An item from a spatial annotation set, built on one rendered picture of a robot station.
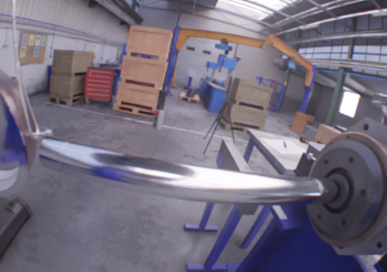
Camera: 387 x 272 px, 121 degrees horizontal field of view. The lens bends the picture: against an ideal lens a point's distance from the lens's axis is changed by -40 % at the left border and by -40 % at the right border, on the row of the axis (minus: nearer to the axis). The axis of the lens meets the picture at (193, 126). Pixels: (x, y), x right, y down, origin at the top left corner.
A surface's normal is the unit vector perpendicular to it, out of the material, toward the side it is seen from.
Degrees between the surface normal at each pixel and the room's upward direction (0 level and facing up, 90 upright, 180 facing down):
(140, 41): 90
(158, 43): 90
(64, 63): 90
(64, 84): 90
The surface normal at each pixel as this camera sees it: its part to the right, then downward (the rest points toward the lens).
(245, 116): 0.14, 0.33
